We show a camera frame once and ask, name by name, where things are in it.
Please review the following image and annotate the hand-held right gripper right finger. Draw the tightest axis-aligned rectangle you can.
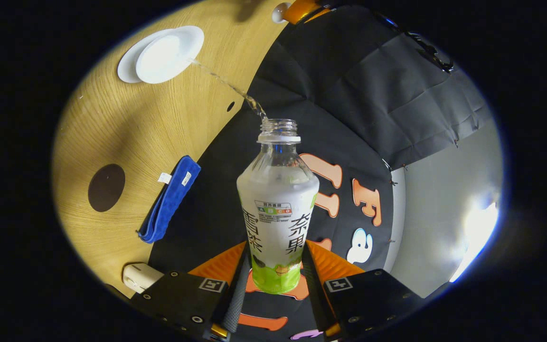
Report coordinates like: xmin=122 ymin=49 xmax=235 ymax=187
xmin=302 ymin=239 xmax=424 ymax=339

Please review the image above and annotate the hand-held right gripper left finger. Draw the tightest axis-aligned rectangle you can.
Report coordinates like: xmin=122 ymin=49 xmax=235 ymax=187
xmin=130 ymin=241 xmax=251 ymax=342

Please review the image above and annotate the clear water bottle white label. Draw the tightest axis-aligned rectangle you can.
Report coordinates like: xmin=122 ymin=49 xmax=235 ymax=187
xmin=236 ymin=119 xmax=321 ymax=295

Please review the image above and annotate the white teacup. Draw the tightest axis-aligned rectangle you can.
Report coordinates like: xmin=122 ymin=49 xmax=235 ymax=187
xmin=135 ymin=26 xmax=205 ymax=85

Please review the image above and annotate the dark round coaster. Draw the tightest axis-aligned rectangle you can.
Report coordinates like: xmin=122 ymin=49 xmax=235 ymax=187
xmin=87 ymin=164 xmax=126 ymax=213

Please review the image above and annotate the white toaster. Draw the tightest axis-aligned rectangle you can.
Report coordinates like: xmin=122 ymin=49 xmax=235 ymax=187
xmin=122 ymin=262 xmax=165 ymax=295

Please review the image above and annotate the blue towel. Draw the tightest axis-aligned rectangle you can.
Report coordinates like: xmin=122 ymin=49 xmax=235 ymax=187
xmin=137 ymin=155 xmax=202 ymax=244

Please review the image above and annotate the white saucer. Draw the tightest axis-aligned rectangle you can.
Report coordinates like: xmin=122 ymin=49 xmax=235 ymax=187
xmin=117 ymin=29 xmax=175 ymax=84

